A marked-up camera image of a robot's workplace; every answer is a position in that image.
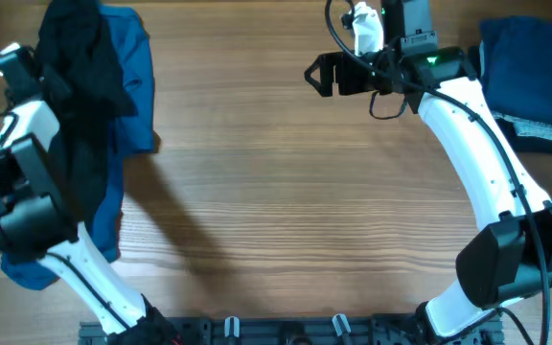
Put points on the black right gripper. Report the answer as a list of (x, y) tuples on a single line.
[(345, 74)]

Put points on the black t-shirt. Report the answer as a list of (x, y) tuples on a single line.
[(84, 87)]

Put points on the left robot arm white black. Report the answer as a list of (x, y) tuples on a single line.
[(41, 221)]

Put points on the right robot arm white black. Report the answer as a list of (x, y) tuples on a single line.
[(395, 50)]

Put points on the folded grey garment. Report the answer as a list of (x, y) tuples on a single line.
[(526, 128)]

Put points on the folded navy blue garment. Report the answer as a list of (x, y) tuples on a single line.
[(503, 35)]

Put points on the teal blue t-shirt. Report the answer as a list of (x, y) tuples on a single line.
[(127, 135)]

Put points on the folded black garment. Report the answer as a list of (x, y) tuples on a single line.
[(539, 144)]

